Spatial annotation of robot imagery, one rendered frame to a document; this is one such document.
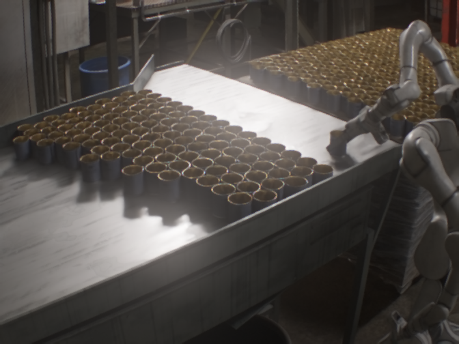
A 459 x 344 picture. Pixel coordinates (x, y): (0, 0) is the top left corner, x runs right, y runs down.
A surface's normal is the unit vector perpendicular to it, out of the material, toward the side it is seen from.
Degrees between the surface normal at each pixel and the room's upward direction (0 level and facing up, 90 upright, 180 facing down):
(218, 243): 90
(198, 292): 90
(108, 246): 0
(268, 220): 90
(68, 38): 90
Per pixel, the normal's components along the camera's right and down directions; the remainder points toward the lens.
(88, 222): -0.01, -0.89
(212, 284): 0.65, 0.34
